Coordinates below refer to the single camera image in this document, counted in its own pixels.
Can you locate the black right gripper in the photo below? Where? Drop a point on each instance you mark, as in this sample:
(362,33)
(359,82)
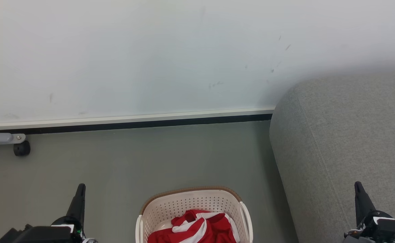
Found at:
(386,229)

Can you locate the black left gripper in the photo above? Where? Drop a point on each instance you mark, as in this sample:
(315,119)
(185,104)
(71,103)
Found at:
(45,234)

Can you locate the red garment with white trim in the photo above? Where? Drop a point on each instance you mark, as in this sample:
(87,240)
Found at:
(201,227)

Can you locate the grey fabric sofa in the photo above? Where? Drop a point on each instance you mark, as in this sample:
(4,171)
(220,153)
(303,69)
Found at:
(339,141)

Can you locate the black caster wheel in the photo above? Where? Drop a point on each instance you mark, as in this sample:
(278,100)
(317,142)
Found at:
(22,148)

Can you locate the white and black baseboard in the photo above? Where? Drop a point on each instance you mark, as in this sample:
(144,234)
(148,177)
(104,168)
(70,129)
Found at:
(126,122)

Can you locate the cream perforated laundry basket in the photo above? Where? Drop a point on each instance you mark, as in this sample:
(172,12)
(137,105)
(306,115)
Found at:
(197,202)

